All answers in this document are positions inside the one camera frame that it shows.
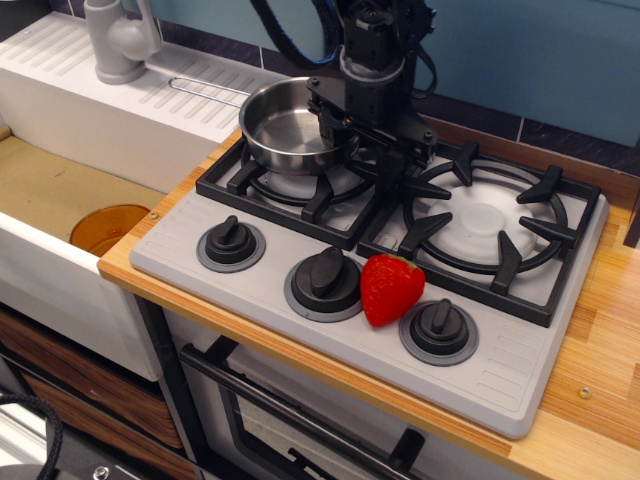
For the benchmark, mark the wood drawer fronts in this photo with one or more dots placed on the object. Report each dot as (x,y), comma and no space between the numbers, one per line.
(94,396)

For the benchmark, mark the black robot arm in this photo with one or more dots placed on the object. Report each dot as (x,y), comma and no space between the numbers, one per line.
(382,41)

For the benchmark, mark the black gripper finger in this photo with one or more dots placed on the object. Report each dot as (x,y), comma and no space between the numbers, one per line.
(391,165)
(333,129)

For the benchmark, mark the black right stove knob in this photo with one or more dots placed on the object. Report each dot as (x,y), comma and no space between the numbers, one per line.
(439,333)

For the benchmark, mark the grey toy faucet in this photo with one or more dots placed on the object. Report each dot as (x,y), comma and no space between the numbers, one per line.
(121,45)

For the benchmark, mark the grey toy stove top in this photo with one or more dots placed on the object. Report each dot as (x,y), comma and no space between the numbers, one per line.
(499,387)

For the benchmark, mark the black left stove knob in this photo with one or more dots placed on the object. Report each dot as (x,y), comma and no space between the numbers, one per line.
(231,246)

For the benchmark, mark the oven door with black handle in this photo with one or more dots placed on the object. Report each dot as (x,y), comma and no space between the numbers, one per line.
(290,426)

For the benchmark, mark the red plastic strawberry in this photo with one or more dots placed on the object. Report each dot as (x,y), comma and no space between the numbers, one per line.
(389,287)

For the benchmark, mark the stainless steel pot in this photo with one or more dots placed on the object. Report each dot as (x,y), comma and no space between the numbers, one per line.
(283,135)

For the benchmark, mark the white toy sink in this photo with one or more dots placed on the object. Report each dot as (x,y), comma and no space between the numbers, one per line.
(73,145)

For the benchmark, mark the orange plastic bowl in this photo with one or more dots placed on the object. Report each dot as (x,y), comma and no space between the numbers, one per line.
(100,230)

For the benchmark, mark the black burner grate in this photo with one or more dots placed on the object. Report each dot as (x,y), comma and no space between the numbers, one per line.
(502,234)
(334,207)

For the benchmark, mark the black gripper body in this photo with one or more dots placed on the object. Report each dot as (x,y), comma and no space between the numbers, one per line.
(380,114)

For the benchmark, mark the black middle stove knob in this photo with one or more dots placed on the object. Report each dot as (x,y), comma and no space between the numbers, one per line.
(325,287)

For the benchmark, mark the black stove knob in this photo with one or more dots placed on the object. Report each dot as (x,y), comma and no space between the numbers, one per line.
(325,287)
(231,246)
(439,333)

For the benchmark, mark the black right burner grate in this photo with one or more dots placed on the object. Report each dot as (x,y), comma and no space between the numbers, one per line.
(502,234)

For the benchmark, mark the black left burner grate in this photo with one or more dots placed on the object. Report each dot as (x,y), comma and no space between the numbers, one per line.
(334,207)

